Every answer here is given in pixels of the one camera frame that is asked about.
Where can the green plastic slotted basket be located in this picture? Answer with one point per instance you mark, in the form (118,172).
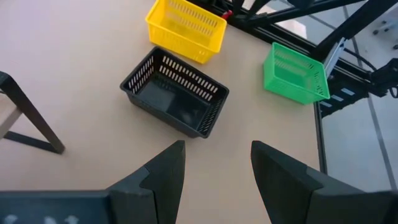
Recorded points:
(289,90)

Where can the black clamp mount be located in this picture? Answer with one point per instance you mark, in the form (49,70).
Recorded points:
(384,77)

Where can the black plastic slotted basket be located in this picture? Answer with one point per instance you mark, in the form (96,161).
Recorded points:
(174,102)

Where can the yellow plastic slotted basket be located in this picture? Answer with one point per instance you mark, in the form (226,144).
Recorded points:
(174,43)

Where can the grey metal bracket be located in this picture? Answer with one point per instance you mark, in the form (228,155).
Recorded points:
(334,57)

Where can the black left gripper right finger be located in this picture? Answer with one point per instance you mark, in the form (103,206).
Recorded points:
(295,199)

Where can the black plate with white labels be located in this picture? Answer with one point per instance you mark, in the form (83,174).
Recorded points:
(342,96)

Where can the wooden shelf with black legs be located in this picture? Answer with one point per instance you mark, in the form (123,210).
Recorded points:
(28,110)

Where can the red clamp knob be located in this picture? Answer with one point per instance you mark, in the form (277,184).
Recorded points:
(227,14)

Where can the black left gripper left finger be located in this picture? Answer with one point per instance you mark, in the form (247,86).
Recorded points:
(149,199)

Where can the black aluminium table frame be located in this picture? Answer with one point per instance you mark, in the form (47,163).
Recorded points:
(286,39)

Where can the black overhead rig frame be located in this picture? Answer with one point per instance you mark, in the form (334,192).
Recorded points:
(357,23)

